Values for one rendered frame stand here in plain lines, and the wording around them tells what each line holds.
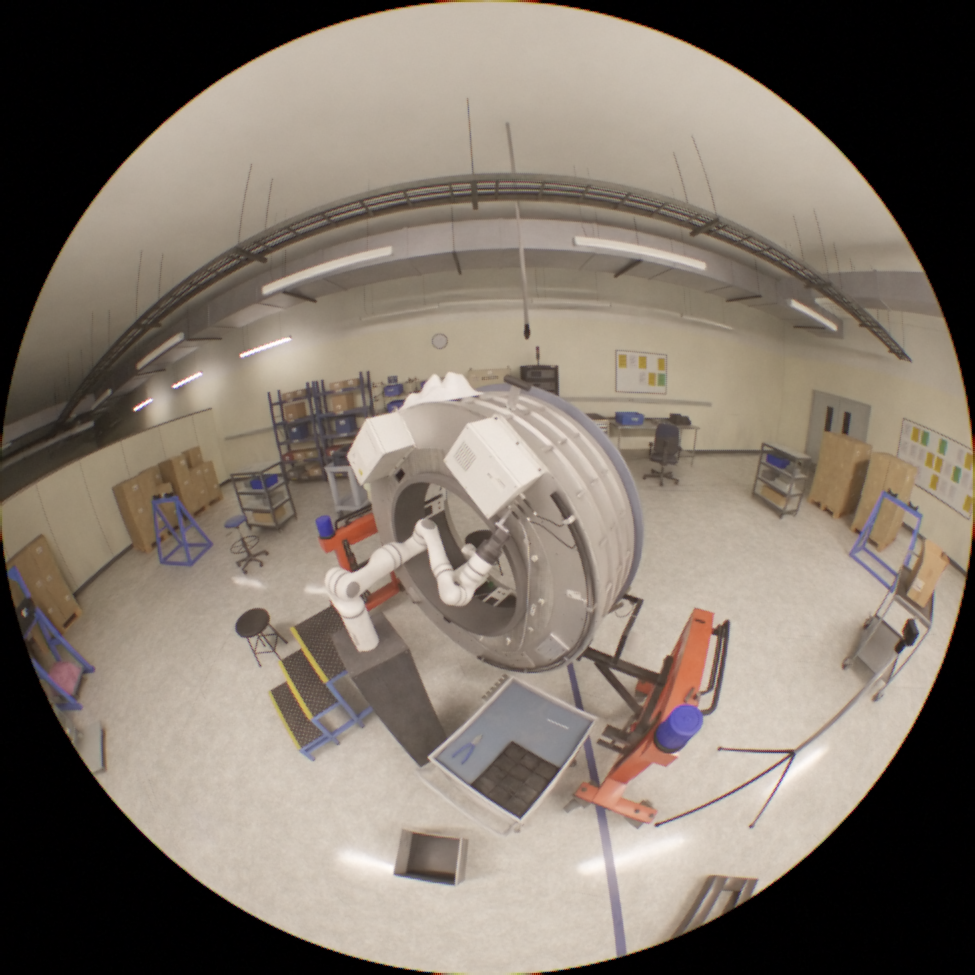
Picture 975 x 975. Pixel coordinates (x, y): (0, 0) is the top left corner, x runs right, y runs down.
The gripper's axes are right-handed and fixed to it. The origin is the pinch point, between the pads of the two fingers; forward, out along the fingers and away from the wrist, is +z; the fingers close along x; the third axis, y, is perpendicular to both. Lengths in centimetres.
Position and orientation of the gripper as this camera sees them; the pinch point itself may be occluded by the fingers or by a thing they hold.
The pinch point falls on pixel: (511, 510)
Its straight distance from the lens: 99.4
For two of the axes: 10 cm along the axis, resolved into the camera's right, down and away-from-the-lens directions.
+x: -1.8, -1.0, -9.8
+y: 7.9, 5.8, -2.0
